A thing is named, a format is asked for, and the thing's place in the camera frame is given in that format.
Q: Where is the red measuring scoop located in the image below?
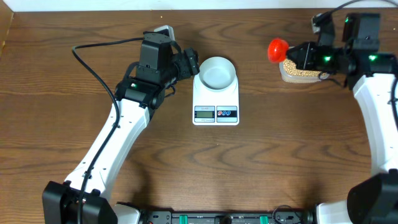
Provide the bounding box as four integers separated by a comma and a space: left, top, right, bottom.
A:
267, 38, 289, 63

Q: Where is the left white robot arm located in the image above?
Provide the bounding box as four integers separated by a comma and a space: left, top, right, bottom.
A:
42, 26, 199, 223

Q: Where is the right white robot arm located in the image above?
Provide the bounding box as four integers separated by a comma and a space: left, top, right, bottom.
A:
286, 11, 397, 223

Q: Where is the grey round bowl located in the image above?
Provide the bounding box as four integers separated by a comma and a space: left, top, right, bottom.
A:
198, 57, 238, 91

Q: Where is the white digital kitchen scale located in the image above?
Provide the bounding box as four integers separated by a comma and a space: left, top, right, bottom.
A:
192, 73, 240, 126

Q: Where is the clear plastic container of soybeans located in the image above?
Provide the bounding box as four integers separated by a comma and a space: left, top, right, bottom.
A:
279, 59, 330, 84

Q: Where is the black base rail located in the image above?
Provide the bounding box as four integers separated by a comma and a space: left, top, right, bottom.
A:
138, 205, 317, 224

